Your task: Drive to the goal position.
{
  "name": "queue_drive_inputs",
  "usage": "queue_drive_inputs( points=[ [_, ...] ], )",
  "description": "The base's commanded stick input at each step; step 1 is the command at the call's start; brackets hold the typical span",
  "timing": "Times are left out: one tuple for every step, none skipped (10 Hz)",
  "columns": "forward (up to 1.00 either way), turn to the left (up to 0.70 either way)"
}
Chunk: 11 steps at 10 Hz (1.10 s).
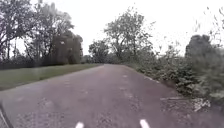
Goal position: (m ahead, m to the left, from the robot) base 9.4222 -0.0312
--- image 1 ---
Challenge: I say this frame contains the distant trees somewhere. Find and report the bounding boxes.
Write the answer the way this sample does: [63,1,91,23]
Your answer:
[81,39,110,65]

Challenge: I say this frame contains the tall tree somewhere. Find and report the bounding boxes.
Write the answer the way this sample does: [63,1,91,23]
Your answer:
[103,7,156,64]

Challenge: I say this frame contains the grey asphalt path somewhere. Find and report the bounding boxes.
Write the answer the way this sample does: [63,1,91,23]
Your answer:
[0,63,224,128]

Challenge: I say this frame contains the robot's own part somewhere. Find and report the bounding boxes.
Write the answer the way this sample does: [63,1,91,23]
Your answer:
[74,121,85,128]
[139,119,151,128]

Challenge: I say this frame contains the green bushes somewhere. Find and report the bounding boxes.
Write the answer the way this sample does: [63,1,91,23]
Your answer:
[123,33,224,105]

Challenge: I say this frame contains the row of trees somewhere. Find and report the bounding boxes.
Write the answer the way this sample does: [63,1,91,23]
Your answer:
[0,0,84,70]

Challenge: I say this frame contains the grass strip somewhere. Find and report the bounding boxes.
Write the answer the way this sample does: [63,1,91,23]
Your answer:
[0,63,102,92]

